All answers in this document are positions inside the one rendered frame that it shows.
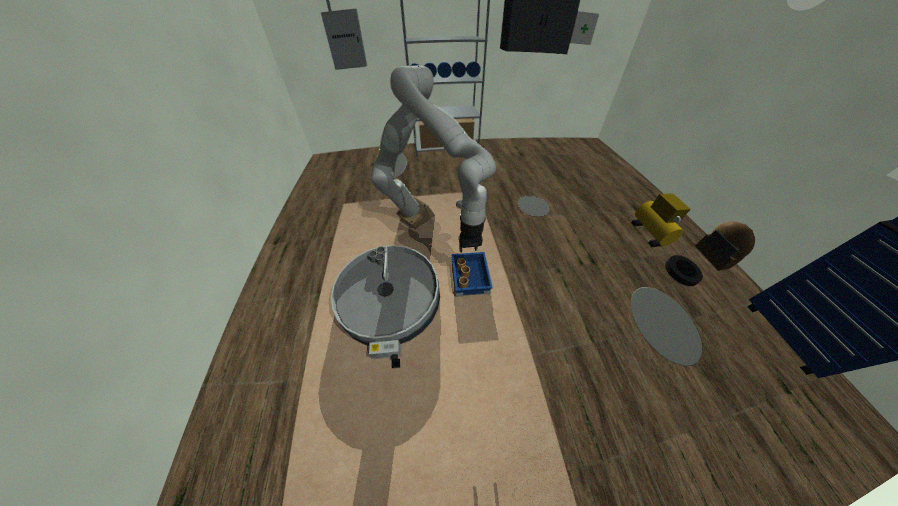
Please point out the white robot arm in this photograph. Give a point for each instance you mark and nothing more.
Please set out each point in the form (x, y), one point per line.
(446, 129)

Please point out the blue plastic crate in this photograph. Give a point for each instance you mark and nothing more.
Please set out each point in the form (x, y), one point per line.
(479, 281)

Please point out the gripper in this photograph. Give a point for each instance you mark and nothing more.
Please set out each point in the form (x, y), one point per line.
(471, 227)

